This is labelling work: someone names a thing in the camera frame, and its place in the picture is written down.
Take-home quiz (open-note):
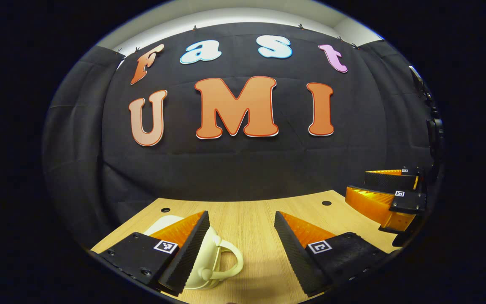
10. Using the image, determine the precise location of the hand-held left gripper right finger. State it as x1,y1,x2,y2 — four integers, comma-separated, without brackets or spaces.
274,210,400,297

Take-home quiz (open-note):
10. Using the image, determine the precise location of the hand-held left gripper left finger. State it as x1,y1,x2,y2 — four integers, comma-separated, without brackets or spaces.
89,210,211,297

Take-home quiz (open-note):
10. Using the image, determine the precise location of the pale yellow suitcase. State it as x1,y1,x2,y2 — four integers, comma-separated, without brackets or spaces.
143,214,244,290

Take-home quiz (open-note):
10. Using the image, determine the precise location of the black camera stand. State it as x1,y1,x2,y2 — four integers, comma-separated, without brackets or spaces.
408,65,445,178

